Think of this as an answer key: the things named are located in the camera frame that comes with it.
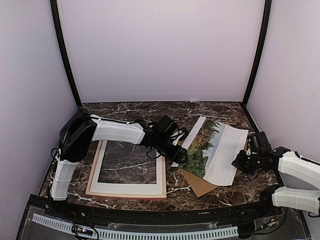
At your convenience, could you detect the brown cardboard backing board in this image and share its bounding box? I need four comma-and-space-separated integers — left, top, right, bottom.
179, 164, 242, 198

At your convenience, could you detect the small circuit board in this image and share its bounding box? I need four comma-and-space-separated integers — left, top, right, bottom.
71, 224, 94, 236

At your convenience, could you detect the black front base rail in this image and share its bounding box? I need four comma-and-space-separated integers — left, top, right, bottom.
16, 194, 312, 240

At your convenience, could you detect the landscape photo print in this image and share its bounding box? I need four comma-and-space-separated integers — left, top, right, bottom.
171, 116, 249, 187

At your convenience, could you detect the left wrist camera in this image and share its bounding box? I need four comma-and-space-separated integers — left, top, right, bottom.
169, 127, 189, 146

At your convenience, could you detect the black left corner post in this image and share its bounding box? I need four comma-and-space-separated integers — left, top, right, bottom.
49, 0, 82, 108

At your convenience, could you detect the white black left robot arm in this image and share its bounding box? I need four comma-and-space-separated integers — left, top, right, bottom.
49, 112, 189, 218

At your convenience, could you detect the light wooden picture frame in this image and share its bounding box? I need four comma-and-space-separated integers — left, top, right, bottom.
84, 139, 168, 200

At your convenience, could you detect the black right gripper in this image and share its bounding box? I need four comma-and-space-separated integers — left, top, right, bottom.
232, 149, 262, 175

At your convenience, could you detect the black corner post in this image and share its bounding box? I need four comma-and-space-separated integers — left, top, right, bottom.
49, 0, 82, 108
241, 0, 272, 108

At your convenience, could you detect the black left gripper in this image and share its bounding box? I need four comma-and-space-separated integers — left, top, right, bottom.
155, 135, 189, 164

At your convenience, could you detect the grey slotted cable duct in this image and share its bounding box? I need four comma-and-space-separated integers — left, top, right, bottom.
31, 213, 239, 240

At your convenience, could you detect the black right corner post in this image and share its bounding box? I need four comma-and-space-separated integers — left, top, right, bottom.
241, 0, 272, 108

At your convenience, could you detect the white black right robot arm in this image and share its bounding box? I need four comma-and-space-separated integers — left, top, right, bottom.
231, 131, 320, 218

